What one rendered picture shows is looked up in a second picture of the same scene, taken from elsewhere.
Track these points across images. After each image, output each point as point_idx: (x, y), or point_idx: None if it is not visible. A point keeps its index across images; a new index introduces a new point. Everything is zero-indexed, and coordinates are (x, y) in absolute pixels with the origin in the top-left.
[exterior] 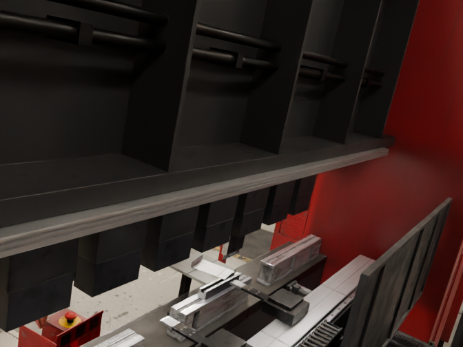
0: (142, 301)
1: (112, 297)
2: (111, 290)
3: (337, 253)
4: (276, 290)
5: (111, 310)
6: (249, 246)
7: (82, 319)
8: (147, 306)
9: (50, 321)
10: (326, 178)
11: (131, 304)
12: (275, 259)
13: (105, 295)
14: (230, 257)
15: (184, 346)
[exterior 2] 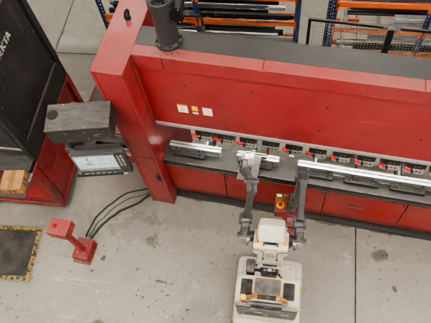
0: (138, 280)
1: (145, 298)
2: (138, 303)
3: (169, 135)
4: (221, 149)
5: (160, 289)
6: (6, 256)
7: (276, 202)
8: (142, 274)
9: (285, 209)
10: (158, 129)
11: (146, 283)
12: (213, 149)
13: (145, 303)
14: (36, 261)
15: (280, 159)
